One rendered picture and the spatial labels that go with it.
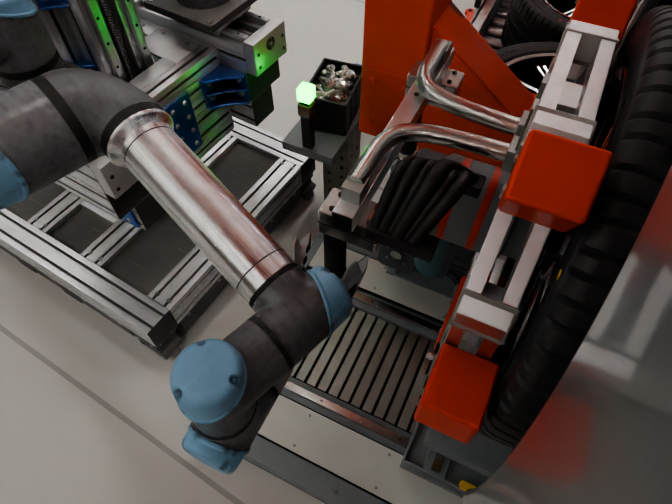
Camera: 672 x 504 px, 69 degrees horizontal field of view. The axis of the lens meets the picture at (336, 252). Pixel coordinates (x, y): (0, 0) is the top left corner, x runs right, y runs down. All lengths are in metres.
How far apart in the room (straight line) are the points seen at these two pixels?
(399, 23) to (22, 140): 0.83
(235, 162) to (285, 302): 1.31
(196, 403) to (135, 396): 1.16
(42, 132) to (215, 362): 0.34
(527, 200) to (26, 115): 0.55
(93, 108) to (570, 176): 0.54
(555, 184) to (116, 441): 1.41
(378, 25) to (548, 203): 0.83
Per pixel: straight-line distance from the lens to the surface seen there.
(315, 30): 2.89
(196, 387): 0.51
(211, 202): 0.60
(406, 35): 1.22
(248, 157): 1.84
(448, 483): 1.35
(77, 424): 1.70
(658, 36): 0.66
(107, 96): 0.69
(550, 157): 0.49
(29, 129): 0.68
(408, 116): 0.77
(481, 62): 1.28
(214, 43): 1.42
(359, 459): 1.42
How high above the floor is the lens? 1.47
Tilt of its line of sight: 55 degrees down
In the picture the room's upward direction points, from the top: straight up
